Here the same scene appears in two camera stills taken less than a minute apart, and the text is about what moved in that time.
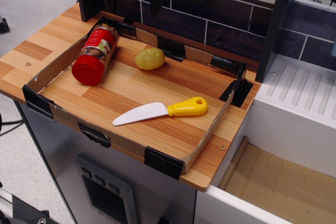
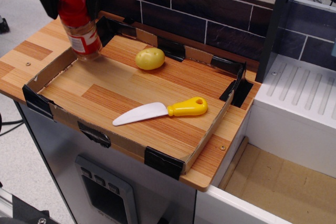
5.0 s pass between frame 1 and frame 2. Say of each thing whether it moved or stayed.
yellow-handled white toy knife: stayed
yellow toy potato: stayed
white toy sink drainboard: stayed
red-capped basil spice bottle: moved
